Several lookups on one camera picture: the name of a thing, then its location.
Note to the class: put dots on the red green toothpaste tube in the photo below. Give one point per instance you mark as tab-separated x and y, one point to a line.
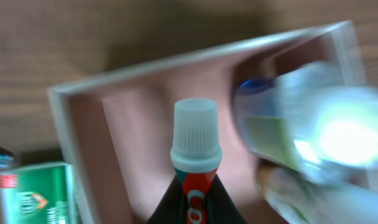
196	152

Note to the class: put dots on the green white soap packet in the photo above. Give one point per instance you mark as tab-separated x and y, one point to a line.
38	194

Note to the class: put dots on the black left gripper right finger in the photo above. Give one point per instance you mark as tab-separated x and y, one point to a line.
220	209

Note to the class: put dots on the clear pump soap bottle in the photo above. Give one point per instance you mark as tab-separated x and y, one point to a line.
312	121

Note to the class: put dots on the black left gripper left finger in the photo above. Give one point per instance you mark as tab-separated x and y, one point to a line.
171	209

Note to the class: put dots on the white patterned lotion tube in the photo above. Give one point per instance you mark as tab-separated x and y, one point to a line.
300	201

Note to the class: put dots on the white cardboard box pink interior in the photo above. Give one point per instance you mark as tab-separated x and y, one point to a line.
116	128

